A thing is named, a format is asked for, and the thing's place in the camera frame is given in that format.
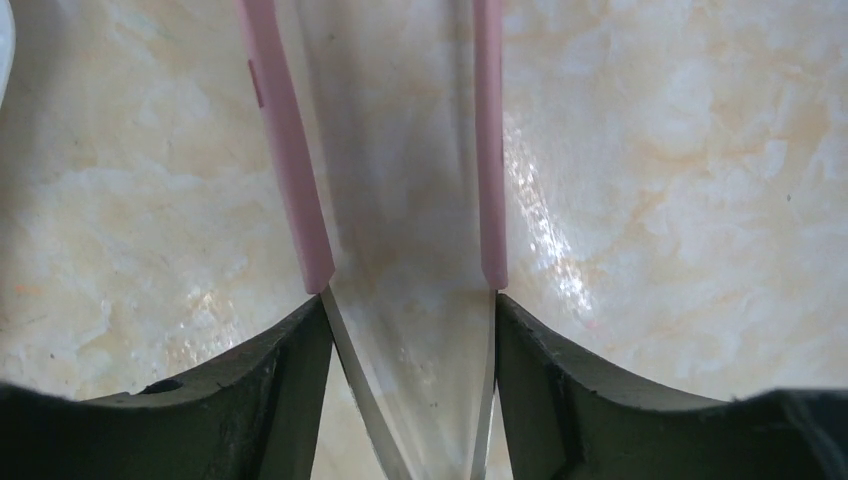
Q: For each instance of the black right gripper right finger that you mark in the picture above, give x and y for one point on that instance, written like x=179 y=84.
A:
x=571 y=414

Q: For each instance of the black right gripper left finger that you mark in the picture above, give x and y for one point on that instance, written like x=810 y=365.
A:
x=252 y=412

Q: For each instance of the pink-handled metal tongs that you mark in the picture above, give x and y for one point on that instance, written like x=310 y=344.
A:
x=277 y=101

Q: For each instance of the white three-tier serving stand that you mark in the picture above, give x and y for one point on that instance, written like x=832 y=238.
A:
x=7 y=44

